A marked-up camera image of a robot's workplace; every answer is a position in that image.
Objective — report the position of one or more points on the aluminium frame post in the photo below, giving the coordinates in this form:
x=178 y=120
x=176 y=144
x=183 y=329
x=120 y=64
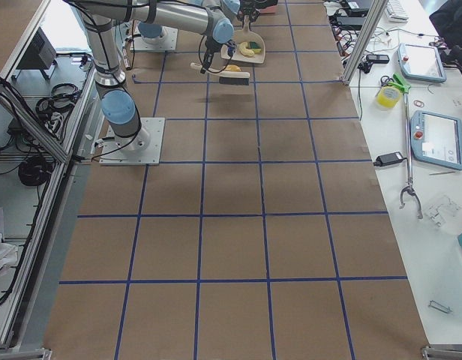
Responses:
x=369 y=26

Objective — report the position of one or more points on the green handled reach grabber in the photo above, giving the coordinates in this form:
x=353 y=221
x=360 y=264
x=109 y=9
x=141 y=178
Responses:
x=404 y=87

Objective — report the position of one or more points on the lower teach pendant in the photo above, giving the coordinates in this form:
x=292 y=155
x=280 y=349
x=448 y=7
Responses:
x=436 y=139

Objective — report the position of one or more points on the teach pendant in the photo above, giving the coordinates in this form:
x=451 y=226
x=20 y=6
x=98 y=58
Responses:
x=422 y=63
x=436 y=139

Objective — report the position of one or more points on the green yellow sponge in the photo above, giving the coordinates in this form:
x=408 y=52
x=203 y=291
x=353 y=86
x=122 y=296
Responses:
x=254 y=47

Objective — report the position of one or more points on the upper teach pendant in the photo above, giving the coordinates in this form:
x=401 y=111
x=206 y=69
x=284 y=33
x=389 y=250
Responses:
x=422 y=63

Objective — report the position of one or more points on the black power adapter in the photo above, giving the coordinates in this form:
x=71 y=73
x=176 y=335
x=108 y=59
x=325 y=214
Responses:
x=389 y=159

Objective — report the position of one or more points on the white plastic dustpan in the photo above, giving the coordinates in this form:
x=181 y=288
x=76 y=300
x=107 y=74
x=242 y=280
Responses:
x=240 y=35

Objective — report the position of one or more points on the white hand brush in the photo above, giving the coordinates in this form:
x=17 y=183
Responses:
x=226 y=77

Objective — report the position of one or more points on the pale yellow curved peel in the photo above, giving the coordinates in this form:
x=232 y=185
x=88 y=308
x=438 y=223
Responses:
x=243 y=49

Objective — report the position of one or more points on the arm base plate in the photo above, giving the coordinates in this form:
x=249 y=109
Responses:
x=145 y=149
x=166 y=41

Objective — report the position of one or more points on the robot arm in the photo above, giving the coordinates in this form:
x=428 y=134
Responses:
x=117 y=104
x=212 y=19

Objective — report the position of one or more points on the yellow potato toy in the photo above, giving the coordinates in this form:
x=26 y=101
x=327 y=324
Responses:
x=232 y=68

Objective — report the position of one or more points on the yellow tape roll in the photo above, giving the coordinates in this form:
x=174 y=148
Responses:
x=388 y=96

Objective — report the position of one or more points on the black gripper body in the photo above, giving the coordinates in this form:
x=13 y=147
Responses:
x=208 y=57
x=248 y=9

